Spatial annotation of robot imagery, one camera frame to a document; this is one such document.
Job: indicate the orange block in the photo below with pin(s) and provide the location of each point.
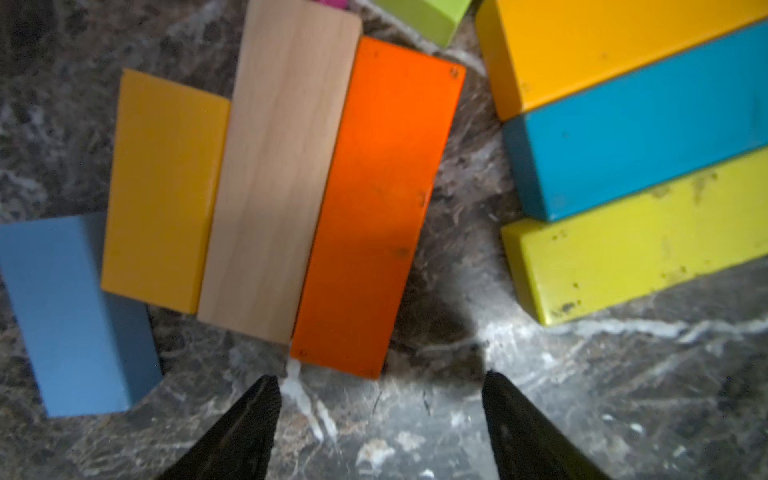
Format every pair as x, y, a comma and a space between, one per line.
396, 121

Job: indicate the natural wood short block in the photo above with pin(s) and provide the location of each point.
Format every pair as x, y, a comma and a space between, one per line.
291, 82

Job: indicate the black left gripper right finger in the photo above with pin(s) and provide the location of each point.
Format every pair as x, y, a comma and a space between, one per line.
525, 444

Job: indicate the amber yellow long block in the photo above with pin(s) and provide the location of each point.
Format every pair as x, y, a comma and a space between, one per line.
538, 52

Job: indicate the lime green short block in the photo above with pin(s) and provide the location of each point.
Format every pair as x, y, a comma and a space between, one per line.
435, 20

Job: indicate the amber yellow short block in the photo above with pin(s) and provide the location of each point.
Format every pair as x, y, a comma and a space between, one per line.
168, 147

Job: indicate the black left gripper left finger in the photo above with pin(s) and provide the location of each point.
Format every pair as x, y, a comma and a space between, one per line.
239, 444

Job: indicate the light blue block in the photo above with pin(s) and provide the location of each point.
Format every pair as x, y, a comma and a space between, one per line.
91, 352

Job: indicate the magenta block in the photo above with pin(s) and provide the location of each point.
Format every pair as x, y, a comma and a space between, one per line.
340, 4

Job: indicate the yellow-green long block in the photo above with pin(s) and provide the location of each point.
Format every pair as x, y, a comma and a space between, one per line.
693, 226

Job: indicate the cyan long block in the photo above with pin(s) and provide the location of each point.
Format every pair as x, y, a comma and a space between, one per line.
670, 118

